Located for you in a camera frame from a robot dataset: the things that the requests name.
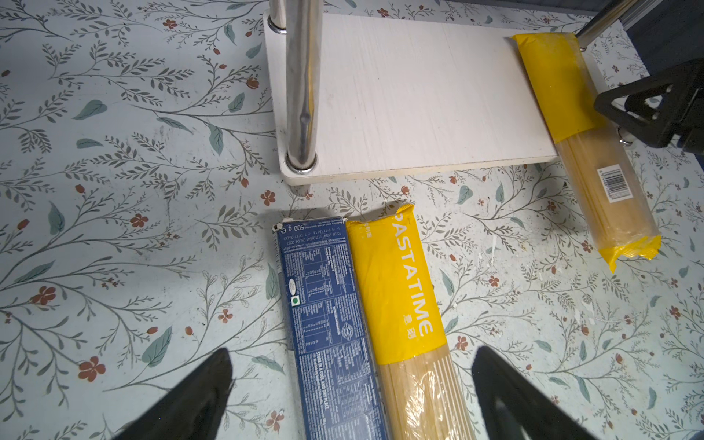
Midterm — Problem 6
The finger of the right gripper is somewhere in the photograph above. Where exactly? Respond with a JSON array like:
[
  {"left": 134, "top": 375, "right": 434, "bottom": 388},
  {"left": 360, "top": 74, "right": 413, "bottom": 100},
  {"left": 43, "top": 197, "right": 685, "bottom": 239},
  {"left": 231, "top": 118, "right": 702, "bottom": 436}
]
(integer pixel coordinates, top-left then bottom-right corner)
[{"left": 594, "top": 59, "right": 703, "bottom": 149}]

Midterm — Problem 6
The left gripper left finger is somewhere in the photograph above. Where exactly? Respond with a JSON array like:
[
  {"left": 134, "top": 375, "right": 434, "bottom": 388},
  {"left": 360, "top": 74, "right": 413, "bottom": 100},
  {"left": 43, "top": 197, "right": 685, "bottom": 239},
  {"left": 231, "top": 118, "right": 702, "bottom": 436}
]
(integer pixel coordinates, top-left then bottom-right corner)
[{"left": 117, "top": 348, "right": 233, "bottom": 439}]

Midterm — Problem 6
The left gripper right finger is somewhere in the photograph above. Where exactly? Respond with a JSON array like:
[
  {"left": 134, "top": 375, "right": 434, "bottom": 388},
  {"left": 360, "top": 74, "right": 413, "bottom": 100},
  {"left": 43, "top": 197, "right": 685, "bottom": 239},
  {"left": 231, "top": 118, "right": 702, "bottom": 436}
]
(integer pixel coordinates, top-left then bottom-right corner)
[{"left": 471, "top": 346, "right": 593, "bottom": 439}]

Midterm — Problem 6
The yellow Pastatime spaghetti bag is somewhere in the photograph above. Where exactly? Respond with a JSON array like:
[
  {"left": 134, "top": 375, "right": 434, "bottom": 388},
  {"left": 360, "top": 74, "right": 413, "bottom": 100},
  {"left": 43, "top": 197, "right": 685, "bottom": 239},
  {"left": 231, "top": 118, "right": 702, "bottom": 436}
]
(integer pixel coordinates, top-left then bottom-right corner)
[{"left": 346, "top": 205, "right": 475, "bottom": 439}]

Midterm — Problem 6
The yellow spaghetti bag with barcode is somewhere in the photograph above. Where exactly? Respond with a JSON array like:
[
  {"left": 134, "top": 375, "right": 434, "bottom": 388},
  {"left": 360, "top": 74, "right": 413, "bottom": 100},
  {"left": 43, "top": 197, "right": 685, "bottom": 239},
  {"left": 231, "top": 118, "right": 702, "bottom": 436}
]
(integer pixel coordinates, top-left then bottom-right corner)
[{"left": 513, "top": 33, "right": 662, "bottom": 270}]

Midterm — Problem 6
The blue pasta box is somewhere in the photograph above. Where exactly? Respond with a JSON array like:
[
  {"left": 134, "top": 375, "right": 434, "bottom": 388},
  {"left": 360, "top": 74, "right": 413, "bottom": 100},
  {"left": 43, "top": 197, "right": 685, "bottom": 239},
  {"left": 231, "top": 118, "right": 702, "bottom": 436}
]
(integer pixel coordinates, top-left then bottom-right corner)
[{"left": 273, "top": 217, "right": 389, "bottom": 439}]

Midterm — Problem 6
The white two-tier shelf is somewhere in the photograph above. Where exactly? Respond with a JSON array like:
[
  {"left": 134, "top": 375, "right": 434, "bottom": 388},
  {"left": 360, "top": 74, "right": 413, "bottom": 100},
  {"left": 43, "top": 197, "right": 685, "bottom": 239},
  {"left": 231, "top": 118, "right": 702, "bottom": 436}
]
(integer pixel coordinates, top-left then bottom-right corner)
[{"left": 264, "top": 1, "right": 557, "bottom": 186}]

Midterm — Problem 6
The floral table mat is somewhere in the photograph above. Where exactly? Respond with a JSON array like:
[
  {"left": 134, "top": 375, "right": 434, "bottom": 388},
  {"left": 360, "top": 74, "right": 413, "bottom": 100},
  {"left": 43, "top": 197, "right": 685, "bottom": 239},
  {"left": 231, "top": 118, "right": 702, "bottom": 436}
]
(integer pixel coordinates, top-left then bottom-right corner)
[{"left": 1, "top": 1, "right": 703, "bottom": 439}]

